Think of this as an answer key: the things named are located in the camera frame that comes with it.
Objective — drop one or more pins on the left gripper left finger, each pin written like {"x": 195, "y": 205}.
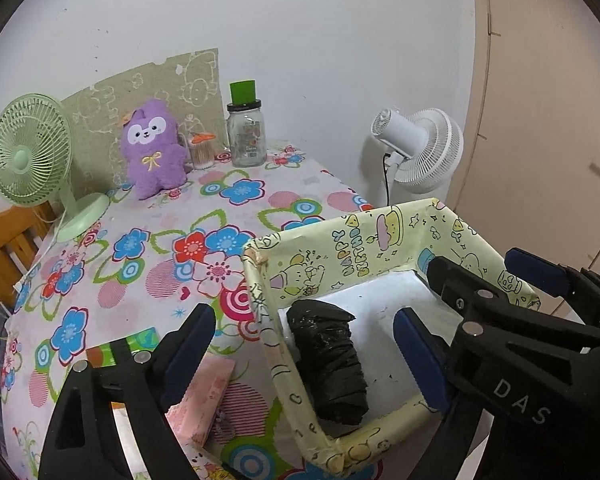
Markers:
{"x": 82, "y": 441}

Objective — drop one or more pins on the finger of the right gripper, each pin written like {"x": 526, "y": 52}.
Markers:
{"x": 552, "y": 278}
{"x": 460, "y": 279}

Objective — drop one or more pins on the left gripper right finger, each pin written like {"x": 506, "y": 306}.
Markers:
{"x": 425, "y": 356}

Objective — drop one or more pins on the black plastic bag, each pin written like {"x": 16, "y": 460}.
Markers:
{"x": 328, "y": 362}

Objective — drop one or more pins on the green orange tissue pack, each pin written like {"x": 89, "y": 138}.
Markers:
{"x": 102, "y": 355}

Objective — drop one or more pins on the cartoon tissue pack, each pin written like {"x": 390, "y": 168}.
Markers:
{"x": 206, "y": 466}

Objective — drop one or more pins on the beige door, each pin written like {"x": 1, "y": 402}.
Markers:
{"x": 531, "y": 173}

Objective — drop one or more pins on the yellow patterned storage box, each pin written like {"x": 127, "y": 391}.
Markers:
{"x": 371, "y": 263}

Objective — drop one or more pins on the white standing fan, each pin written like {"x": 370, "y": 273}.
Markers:
{"x": 423, "y": 149}

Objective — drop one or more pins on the floral tablecloth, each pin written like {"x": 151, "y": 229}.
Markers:
{"x": 144, "y": 266}

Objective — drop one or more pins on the glass mug green lid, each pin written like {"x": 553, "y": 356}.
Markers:
{"x": 245, "y": 125}

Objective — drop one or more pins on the purple plush toy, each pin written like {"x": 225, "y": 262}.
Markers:
{"x": 155, "y": 158}

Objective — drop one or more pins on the green desk fan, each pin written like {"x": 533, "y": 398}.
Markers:
{"x": 36, "y": 153}

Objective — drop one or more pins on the toothpick jar orange lid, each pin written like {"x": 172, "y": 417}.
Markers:
{"x": 202, "y": 150}

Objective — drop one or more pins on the green patterned wall sheet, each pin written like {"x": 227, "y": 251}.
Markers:
{"x": 188, "y": 83}

